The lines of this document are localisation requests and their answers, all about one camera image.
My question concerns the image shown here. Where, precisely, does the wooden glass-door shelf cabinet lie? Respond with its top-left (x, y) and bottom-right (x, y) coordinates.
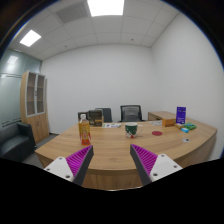
top-left (19, 70), bottom-right (50, 144)

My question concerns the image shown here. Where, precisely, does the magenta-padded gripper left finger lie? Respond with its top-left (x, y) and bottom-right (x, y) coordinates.
top-left (43, 144), bottom-right (95, 187)

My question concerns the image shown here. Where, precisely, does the black mesh office chair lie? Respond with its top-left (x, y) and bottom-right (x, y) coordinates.
top-left (119, 104), bottom-right (146, 123)

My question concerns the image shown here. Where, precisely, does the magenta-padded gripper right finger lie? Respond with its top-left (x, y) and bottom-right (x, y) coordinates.
top-left (129, 143), bottom-right (183, 186)

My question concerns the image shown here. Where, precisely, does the white printed leaflet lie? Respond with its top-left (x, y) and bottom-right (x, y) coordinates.
top-left (102, 122), bottom-right (122, 129)

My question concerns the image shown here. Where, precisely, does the purple standing sign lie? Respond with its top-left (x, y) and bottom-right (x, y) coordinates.
top-left (175, 106), bottom-right (187, 125)

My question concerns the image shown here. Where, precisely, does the black leather sofa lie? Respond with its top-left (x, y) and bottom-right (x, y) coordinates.
top-left (0, 121), bottom-right (37, 163)

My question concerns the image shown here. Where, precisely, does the orange drink bottle white cap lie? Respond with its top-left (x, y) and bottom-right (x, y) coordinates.
top-left (78, 114), bottom-right (92, 146)

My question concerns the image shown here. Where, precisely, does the green packet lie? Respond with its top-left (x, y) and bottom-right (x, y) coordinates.
top-left (182, 122), bottom-right (198, 132)

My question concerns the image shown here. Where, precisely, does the large dark brown printed box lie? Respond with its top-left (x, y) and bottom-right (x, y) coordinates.
top-left (87, 109), bottom-right (105, 128)

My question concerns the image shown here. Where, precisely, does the green printed mug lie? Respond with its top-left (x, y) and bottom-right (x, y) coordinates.
top-left (124, 122), bottom-right (144, 139)

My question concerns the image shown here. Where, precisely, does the large square ceiling light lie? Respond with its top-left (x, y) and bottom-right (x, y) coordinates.
top-left (87, 0), bottom-right (126, 18)

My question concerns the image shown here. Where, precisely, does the dark grey office chair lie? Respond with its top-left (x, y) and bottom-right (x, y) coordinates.
top-left (94, 107), bottom-right (113, 123)

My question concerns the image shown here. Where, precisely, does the wooden side desk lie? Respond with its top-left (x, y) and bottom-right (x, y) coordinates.
top-left (147, 110), bottom-right (178, 122)

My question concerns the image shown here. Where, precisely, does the small square ceiling light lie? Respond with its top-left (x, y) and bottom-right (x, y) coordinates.
top-left (19, 29), bottom-right (42, 48)

